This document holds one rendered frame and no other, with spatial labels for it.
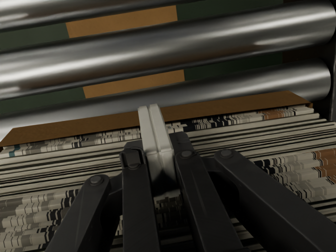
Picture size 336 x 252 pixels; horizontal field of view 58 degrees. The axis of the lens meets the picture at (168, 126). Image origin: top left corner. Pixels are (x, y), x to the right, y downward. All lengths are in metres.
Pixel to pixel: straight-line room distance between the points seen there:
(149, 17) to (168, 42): 0.80
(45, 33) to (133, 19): 0.30
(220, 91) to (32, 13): 0.20
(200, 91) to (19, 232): 0.22
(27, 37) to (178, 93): 0.88
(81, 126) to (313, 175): 0.20
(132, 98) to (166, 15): 0.80
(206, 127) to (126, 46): 0.11
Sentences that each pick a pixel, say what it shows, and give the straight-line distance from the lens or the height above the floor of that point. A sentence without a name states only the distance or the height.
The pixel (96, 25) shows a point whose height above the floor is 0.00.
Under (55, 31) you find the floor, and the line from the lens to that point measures 1.13.
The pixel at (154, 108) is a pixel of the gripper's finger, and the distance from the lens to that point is 0.20.
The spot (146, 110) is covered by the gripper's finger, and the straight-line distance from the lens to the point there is 0.20.
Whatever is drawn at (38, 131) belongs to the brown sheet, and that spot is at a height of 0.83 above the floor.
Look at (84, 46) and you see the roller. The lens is 0.31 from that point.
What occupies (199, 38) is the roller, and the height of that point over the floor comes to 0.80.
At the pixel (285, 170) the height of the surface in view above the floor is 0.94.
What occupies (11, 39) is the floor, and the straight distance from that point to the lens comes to 1.17.
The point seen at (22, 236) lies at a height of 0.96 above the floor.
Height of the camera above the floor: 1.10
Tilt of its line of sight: 65 degrees down
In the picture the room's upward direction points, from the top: 161 degrees clockwise
